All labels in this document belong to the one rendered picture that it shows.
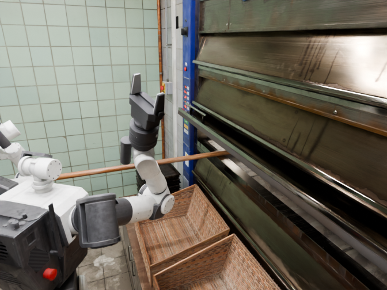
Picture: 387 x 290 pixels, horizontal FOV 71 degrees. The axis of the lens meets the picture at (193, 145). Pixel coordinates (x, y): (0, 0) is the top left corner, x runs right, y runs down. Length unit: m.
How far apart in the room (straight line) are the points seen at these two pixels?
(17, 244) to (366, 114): 0.98
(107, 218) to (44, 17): 2.00
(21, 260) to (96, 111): 1.94
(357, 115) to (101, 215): 0.79
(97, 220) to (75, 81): 1.89
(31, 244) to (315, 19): 1.08
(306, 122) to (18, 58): 2.21
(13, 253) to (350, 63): 1.04
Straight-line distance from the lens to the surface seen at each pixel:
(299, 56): 1.06
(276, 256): 1.34
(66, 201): 0.93
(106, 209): 0.86
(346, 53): 0.94
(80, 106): 2.65
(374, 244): 0.77
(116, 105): 2.67
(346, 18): 0.96
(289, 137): 1.09
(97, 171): 1.54
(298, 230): 1.18
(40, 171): 0.94
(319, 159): 0.99
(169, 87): 2.37
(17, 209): 0.95
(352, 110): 0.91
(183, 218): 2.13
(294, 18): 1.12
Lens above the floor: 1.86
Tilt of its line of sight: 21 degrees down
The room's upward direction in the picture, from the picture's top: 1 degrees clockwise
